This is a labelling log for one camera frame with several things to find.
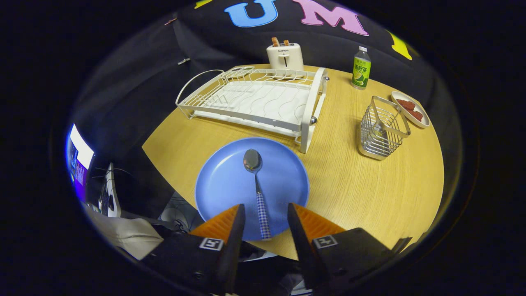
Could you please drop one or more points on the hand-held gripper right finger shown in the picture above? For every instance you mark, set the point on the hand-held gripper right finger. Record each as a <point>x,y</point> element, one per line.
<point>302,242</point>

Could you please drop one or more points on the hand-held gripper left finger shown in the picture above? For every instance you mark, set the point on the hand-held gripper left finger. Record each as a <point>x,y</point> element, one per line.
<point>230,250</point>

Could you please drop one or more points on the blue plate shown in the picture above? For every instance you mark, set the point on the blue plate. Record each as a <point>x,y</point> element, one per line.
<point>222,185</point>

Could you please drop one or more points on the white oval plate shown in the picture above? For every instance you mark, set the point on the white oval plate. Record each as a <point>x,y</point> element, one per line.
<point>423,123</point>

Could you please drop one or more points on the beige cloth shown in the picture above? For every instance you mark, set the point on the beige cloth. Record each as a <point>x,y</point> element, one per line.
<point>131,238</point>

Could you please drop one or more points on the white curved object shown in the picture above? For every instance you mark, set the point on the white curved object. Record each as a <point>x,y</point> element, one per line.
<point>111,197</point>

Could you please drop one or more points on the red meat piece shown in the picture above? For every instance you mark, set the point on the red meat piece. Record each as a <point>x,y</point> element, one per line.
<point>416,115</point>
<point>406,104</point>

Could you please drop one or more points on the computer monitor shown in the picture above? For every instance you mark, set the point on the computer monitor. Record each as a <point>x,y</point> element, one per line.
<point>82,150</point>

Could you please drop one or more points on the green label drink bottle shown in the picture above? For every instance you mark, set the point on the green label drink bottle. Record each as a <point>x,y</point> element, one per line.
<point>361,70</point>

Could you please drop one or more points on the white toaster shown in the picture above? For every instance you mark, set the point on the white toaster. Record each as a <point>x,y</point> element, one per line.
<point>284,59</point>

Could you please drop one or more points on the black backdrop cloth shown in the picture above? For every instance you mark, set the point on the black backdrop cloth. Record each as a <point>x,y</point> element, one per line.
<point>144,82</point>

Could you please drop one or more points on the silver clip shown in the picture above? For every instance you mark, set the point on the silver clip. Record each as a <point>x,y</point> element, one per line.
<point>183,61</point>

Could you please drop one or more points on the orange clip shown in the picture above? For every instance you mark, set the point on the orange clip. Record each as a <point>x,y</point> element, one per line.
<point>170,21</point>

